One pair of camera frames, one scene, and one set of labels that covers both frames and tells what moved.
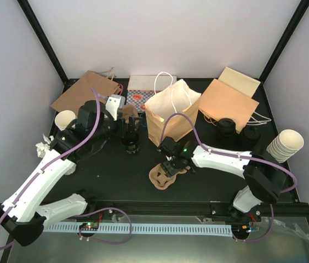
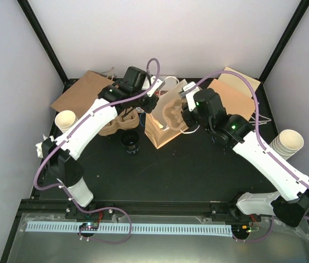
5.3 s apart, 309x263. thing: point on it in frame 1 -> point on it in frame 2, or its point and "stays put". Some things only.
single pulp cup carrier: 160,179 -> 173,112
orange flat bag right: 221,101 stays put
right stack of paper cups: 284,146 stays put
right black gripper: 169,170 -> 189,122
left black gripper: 121,130 -> 148,108
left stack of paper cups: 64,118 stays put
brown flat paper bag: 81,91 stays put
